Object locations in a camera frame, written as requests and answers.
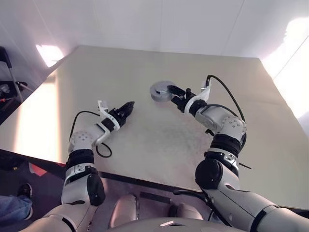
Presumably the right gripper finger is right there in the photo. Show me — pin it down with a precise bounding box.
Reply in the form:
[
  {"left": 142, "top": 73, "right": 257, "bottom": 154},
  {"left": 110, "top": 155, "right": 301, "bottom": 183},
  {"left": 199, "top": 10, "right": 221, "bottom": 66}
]
[
  {"left": 170, "top": 95, "right": 186, "bottom": 109},
  {"left": 167, "top": 84, "right": 187, "bottom": 96}
]

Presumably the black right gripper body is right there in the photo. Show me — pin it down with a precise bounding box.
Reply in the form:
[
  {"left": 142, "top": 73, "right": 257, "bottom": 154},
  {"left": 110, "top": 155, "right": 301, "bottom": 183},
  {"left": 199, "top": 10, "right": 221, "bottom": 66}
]
[{"left": 179, "top": 88, "right": 197, "bottom": 113}]

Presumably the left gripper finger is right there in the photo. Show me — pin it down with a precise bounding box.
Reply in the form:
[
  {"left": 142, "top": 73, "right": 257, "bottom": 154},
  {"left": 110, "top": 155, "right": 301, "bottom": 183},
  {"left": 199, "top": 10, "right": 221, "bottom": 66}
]
[
  {"left": 120, "top": 108, "right": 134, "bottom": 123},
  {"left": 119, "top": 101, "right": 136, "bottom": 113}
]

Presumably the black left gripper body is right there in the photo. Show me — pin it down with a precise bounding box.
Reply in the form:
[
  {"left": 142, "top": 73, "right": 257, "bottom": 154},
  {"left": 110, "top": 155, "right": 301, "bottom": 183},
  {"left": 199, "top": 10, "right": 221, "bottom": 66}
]
[{"left": 108, "top": 107, "right": 126, "bottom": 128}]

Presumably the copper wound stator disc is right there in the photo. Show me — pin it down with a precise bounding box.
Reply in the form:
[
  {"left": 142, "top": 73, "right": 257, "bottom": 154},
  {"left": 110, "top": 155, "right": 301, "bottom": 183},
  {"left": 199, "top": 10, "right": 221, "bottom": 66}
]
[{"left": 149, "top": 81, "right": 178, "bottom": 103}]

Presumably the black flat bar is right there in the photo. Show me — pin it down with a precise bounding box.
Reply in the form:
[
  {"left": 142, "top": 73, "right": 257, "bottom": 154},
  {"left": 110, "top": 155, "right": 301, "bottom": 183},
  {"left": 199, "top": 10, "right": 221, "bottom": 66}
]
[{"left": 140, "top": 191, "right": 171, "bottom": 203}]

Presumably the rounded beige robot leg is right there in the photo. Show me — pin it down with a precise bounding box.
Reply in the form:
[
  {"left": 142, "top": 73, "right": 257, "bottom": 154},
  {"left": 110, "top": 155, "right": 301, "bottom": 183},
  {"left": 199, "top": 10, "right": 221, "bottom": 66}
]
[
  {"left": 169, "top": 202, "right": 205, "bottom": 221},
  {"left": 110, "top": 194, "right": 140, "bottom": 228}
]

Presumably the red object under table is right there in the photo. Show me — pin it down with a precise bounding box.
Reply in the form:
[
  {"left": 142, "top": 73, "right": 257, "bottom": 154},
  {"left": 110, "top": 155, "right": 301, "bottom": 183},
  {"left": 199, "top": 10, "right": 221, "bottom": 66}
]
[{"left": 28, "top": 162, "right": 49, "bottom": 177}]

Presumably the silver cart pole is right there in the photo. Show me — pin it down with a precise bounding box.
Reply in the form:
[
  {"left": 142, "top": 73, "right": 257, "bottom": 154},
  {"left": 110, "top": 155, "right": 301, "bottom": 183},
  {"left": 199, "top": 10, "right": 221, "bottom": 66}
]
[{"left": 8, "top": 67, "right": 25, "bottom": 102}]

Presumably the silver robot torso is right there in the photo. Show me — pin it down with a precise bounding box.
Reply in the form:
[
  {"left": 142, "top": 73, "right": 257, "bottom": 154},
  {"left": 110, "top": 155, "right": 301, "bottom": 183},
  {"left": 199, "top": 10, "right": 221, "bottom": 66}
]
[{"left": 106, "top": 216, "right": 232, "bottom": 232}]

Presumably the black sneaker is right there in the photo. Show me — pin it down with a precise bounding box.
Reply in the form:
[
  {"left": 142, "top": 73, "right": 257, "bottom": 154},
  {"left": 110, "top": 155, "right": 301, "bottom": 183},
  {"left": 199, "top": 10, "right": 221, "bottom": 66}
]
[{"left": 17, "top": 183, "right": 33, "bottom": 201}]

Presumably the black equipment cart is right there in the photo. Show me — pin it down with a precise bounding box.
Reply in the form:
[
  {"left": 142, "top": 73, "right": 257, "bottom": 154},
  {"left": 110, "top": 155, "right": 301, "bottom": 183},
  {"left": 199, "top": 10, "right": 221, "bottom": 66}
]
[{"left": 0, "top": 46, "right": 28, "bottom": 121}]

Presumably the blue jeans leg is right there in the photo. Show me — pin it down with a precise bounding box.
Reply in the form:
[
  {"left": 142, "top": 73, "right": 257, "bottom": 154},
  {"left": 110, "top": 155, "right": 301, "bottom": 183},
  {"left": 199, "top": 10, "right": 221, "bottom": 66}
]
[{"left": 0, "top": 195, "right": 32, "bottom": 224}]

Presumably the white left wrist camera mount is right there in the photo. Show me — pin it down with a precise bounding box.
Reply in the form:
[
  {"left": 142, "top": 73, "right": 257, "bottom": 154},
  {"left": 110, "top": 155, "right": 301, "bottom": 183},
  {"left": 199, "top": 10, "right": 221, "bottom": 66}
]
[{"left": 97, "top": 100, "right": 120, "bottom": 131}]

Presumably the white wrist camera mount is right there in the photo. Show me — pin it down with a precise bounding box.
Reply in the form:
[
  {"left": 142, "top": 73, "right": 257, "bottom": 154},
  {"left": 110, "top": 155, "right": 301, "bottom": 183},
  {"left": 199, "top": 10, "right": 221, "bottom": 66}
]
[
  {"left": 97, "top": 100, "right": 120, "bottom": 131},
  {"left": 184, "top": 76, "right": 213, "bottom": 114}
]

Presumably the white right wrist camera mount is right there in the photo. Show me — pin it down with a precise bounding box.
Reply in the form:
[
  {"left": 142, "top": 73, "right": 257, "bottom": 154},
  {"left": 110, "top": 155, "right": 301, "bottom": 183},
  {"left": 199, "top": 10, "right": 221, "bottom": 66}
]
[{"left": 184, "top": 76, "right": 213, "bottom": 114}]

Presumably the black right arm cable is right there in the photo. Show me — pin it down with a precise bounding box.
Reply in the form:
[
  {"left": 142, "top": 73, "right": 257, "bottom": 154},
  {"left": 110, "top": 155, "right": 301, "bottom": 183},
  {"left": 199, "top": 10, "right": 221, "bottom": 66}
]
[{"left": 206, "top": 74, "right": 247, "bottom": 145}]

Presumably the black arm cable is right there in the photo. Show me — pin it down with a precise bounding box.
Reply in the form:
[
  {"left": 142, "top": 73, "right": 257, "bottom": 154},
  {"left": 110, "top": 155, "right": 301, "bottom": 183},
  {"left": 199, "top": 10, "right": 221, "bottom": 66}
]
[
  {"left": 206, "top": 74, "right": 247, "bottom": 145},
  {"left": 70, "top": 110, "right": 113, "bottom": 158}
]

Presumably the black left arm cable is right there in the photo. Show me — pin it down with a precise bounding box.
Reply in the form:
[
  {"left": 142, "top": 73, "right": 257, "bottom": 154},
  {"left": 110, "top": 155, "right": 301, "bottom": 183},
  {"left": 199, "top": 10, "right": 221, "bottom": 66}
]
[{"left": 70, "top": 110, "right": 113, "bottom": 158}]

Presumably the black table frame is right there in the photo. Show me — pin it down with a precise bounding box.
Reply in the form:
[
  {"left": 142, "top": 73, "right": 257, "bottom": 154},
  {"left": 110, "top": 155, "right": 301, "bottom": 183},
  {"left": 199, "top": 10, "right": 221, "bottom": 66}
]
[{"left": 0, "top": 148, "right": 309, "bottom": 218}]

